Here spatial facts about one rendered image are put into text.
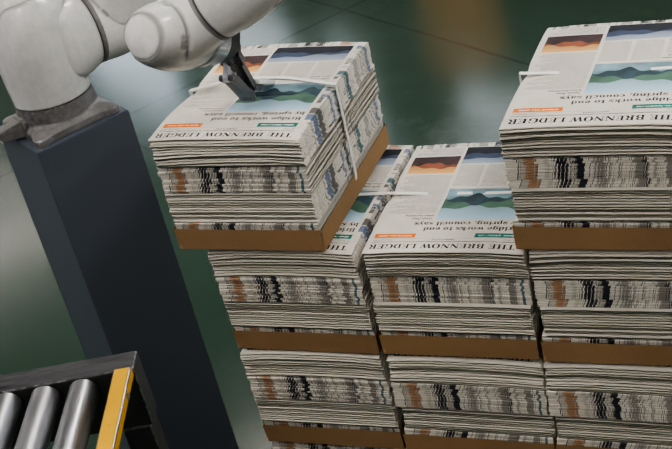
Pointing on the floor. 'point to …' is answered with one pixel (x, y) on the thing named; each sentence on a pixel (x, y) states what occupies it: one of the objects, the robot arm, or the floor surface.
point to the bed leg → (146, 436)
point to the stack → (453, 316)
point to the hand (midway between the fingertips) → (263, 43)
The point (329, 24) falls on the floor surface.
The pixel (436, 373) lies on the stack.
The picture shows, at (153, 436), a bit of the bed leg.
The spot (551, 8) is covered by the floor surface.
